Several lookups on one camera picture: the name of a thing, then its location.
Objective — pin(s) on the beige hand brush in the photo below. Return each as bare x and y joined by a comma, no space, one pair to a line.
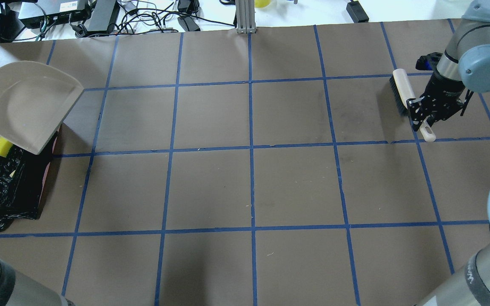
401,88

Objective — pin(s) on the black power adapter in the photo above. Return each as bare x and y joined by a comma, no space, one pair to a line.
188,24
357,12

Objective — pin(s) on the aluminium frame post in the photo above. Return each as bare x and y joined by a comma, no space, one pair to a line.
245,17

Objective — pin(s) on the yellow sponge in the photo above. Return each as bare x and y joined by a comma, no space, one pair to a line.
5,147

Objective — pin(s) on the beige plastic dustpan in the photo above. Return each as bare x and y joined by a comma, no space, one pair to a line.
35,98

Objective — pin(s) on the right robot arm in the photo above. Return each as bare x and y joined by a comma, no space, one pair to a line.
458,72

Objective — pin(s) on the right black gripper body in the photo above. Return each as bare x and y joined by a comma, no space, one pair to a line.
442,90

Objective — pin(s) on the bin with black bag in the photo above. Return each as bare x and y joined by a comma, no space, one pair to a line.
22,177

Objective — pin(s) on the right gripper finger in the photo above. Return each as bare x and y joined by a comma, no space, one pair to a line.
422,117
424,102

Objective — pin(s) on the black power adapter right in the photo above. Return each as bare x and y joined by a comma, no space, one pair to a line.
357,12

